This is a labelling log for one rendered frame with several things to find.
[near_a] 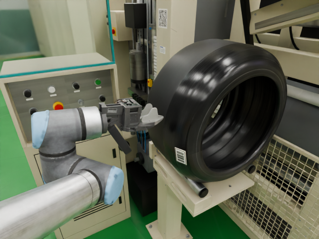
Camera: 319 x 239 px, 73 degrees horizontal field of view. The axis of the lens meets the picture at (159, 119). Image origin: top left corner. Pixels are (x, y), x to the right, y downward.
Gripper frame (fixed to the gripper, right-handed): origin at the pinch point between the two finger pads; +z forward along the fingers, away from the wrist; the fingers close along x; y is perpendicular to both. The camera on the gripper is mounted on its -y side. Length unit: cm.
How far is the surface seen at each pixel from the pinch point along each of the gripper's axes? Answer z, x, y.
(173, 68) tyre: 7.3, 6.3, 15.3
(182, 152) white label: 3.4, -10.6, -7.4
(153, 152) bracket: 13.9, 23.8, -32.1
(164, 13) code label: 16.2, 31.4, 32.6
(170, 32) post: 17.3, 26.6, 25.9
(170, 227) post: 36, 26, -103
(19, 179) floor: -60, 154, -131
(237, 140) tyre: 48, 3, -20
